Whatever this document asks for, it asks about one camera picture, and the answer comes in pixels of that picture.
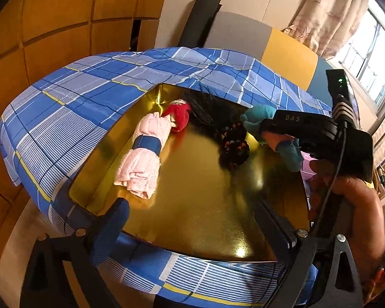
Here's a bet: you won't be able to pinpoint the teal plush bear pink dress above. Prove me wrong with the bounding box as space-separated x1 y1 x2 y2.
240 104 303 172

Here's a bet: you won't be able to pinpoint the black wig with beads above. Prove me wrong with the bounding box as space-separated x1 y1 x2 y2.
183 88 249 170

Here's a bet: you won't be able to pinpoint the pink towel blue band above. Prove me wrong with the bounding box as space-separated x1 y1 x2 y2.
114 112 172 199

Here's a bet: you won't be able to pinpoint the small red plush doll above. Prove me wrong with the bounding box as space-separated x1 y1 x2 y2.
162 99 191 132

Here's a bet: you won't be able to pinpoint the person right hand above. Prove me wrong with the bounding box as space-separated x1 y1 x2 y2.
308 160 385 281

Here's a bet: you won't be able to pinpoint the purple cardboard box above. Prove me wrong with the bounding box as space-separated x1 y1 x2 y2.
300 152 316 181

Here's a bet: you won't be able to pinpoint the window with metal bars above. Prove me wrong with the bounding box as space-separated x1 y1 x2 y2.
335 6 385 107

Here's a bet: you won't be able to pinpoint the grey yellow blue headboard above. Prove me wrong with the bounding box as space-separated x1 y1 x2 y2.
204 11 332 106

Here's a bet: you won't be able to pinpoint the beige floral curtain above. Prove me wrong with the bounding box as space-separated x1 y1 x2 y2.
284 0 369 60

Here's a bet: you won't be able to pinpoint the gold metal tin tray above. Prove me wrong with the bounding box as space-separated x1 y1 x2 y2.
68 84 310 262

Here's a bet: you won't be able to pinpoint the blue plaid bed cover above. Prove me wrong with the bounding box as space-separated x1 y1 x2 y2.
0 47 332 307

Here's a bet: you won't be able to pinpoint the black rolled mat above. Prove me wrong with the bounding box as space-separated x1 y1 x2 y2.
178 0 222 48

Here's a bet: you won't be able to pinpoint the wooden wardrobe panels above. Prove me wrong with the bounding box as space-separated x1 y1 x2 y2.
0 0 164 232

